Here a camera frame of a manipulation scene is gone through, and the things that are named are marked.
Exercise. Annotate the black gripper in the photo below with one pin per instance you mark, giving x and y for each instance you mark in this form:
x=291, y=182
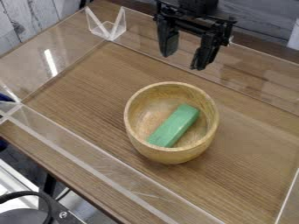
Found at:
x=199, y=17

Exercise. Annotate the green rectangular block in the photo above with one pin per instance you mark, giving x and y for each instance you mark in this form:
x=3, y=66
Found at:
x=174, y=126

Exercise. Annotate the light wooden bowl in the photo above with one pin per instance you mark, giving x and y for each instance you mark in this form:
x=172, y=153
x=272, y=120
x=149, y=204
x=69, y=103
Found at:
x=147, y=109

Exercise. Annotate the black table leg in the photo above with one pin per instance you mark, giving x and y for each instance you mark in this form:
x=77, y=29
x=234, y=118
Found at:
x=49, y=185

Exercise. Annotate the clear acrylic corner bracket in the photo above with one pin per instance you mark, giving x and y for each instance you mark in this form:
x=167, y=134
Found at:
x=107, y=30

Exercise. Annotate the clear acrylic tray wall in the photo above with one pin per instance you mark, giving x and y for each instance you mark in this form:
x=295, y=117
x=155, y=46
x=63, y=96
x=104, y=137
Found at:
x=69, y=80

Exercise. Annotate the black metal base plate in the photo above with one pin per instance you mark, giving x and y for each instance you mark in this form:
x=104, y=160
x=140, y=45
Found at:
x=57, y=211

